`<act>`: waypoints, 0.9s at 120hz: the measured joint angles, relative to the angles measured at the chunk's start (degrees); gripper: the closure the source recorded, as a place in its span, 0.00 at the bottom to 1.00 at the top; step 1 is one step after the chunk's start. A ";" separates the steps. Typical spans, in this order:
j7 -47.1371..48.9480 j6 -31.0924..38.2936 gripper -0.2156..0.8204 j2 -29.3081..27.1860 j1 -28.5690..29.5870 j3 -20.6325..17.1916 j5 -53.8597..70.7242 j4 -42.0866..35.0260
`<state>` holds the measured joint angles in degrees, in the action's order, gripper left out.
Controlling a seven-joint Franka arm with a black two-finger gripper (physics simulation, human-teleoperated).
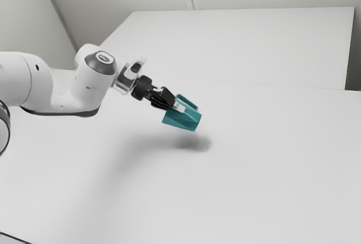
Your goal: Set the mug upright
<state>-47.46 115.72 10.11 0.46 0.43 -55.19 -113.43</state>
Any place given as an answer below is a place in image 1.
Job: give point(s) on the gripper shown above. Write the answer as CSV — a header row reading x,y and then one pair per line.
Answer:
x,y
144,89

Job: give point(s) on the teal faceted mug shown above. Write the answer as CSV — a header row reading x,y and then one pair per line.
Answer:
x,y
183,119

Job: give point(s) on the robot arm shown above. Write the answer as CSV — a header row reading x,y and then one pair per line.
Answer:
x,y
45,86

